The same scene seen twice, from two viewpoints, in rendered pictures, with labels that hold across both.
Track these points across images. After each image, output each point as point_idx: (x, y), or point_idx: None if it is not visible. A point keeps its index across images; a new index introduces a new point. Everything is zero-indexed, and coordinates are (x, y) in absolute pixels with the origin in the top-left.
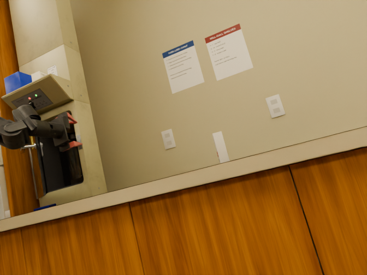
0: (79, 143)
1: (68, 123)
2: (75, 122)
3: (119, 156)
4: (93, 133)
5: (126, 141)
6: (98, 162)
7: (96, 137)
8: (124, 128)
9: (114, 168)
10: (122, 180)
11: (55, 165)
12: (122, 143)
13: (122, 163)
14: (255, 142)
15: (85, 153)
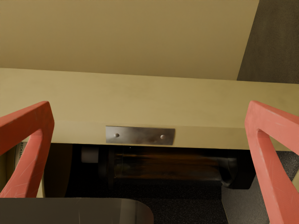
0: (293, 118)
1: (24, 213)
2: (43, 116)
3: (158, 57)
4: (106, 79)
5: (127, 23)
6: (220, 87)
7: (121, 74)
8: (89, 19)
9: (180, 76)
10: (216, 66)
11: (156, 213)
12: (128, 39)
13: (176, 54)
14: None
15: (197, 121)
